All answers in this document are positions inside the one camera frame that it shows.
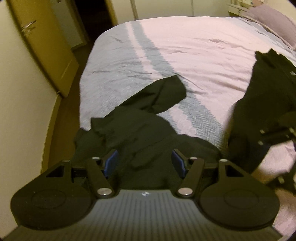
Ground black zip fleece jacket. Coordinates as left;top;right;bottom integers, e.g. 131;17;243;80
228;49;295;173

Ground black crumpled garment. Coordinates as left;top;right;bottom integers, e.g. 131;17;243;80
72;76;222;190

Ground pink grey bedspread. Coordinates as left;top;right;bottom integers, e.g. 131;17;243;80
78;15;296;235

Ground mauve pillow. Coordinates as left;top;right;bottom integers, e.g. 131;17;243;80
244;4;295;51

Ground wooden door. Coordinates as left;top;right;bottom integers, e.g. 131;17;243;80
9;1;79;97

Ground cream wardrobe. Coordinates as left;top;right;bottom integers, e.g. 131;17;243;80
106;0;230;25

